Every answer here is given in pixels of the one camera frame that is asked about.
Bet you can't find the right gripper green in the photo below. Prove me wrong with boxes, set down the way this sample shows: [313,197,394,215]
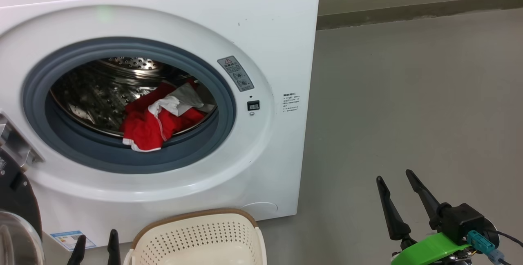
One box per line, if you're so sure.
[376,169,471,265]

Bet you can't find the stainless steel washing machine drum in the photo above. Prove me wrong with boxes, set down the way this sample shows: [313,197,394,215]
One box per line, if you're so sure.
[50,56,217,138]

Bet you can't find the white front-load washing machine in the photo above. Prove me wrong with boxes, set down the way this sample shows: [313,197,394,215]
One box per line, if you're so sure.
[0,0,322,250]

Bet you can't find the grey warning sticker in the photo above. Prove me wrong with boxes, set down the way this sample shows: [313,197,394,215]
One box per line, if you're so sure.
[217,56,255,92]

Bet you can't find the metal door hinge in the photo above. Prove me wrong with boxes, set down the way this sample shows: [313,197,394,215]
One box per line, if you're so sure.
[0,112,45,171]

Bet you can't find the round drain filter cover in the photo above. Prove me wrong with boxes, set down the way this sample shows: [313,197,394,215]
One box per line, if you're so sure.
[241,202,278,217]

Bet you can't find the teal plug black cable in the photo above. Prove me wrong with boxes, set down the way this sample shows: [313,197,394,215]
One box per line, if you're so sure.
[467,230,523,265]

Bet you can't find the cream perforated laundry basket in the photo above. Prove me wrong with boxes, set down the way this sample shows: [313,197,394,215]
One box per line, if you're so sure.
[123,209,268,265]

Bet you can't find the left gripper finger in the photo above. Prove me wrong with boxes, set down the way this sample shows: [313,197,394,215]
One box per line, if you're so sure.
[67,235,87,265]
[107,229,121,265]

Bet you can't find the washing machine glass door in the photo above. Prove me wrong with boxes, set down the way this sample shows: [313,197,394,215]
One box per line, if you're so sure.
[0,112,45,265]

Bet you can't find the blue energy label sticker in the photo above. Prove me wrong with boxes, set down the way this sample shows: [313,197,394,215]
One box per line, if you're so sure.
[50,230,97,251]

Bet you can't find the red and white garment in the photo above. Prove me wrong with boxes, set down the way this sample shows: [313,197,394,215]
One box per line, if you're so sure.
[119,79,216,152]

